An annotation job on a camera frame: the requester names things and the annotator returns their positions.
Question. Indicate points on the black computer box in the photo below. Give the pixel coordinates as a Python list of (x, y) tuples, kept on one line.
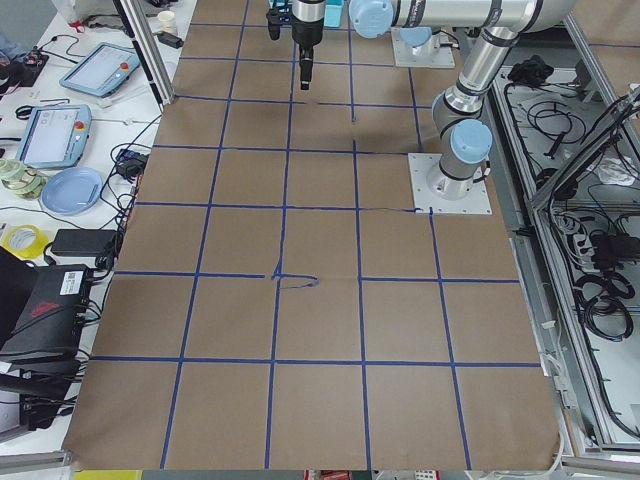
[(40, 325)]

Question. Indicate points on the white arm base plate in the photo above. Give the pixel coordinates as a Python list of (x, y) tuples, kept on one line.
[(434, 192), (436, 54)]

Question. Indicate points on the brown paper table cover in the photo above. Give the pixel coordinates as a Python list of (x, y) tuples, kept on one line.
[(279, 304)]

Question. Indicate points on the green tape rolls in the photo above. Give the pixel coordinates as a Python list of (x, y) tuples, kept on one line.
[(23, 181)]

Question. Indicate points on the aluminium frame post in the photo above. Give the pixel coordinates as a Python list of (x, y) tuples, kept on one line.
[(137, 28)]

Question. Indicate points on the black power adapter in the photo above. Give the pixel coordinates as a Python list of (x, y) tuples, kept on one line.
[(82, 242)]

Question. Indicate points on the yellow tape roll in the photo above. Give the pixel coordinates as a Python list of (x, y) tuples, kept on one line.
[(25, 241)]

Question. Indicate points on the light blue plate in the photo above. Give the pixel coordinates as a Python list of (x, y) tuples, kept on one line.
[(72, 191)]

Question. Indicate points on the white paper cup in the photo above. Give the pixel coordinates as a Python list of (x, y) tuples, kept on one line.
[(167, 21)]

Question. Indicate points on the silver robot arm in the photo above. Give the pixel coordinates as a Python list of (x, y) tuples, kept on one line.
[(416, 37), (405, 78)]

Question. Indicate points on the blue teach pendant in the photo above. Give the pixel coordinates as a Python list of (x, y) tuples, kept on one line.
[(102, 71), (55, 136)]

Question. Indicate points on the blue teach pendant far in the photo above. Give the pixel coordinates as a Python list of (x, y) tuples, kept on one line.
[(102, 71)]

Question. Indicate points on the blue teach pendant near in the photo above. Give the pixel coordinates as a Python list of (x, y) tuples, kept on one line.
[(55, 136)]

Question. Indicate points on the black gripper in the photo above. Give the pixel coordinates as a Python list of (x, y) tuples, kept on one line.
[(305, 31)]

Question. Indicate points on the light blue plastic bin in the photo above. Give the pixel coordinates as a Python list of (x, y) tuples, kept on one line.
[(333, 13)]

